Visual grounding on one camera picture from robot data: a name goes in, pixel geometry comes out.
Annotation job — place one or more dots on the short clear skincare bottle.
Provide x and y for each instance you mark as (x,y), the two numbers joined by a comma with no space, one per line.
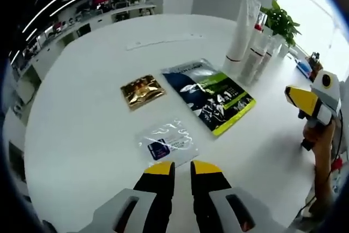
(268,58)

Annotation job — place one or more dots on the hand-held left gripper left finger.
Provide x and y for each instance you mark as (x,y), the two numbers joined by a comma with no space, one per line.
(155,194)

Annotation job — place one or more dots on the green potted plant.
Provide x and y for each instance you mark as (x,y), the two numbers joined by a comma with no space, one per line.
(282,23)

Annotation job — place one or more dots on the white skincare tube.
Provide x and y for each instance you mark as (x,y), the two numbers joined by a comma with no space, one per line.
(242,31)

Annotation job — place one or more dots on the blue box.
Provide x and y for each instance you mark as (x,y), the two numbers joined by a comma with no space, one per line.
(303,68)

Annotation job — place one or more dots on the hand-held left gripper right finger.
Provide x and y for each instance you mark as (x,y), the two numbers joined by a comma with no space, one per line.
(207,197)

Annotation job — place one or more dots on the clear skincare sachet blue label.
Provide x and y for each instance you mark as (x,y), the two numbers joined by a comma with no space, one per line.
(169,145)

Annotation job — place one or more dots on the red plug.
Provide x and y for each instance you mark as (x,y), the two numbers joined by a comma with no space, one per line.
(337,163)

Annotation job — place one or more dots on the white plant pot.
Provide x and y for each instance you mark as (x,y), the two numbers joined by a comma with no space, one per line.
(283,50)

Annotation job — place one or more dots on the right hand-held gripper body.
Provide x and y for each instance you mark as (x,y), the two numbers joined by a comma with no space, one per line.
(330,91)

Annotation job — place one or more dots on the tall clear red-capped skincare bottle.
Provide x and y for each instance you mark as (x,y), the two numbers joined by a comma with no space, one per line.
(255,55)

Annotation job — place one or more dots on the green black skincare sachet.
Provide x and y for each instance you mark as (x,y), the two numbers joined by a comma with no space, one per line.
(212,99)

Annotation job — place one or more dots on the white office desk row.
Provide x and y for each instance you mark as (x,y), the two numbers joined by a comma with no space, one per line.
(90,23)

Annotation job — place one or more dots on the gold skincare sachet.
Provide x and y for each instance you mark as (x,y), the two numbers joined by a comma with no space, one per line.
(143,92)

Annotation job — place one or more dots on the person's right hand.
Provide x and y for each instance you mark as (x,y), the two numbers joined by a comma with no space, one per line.
(321,140)

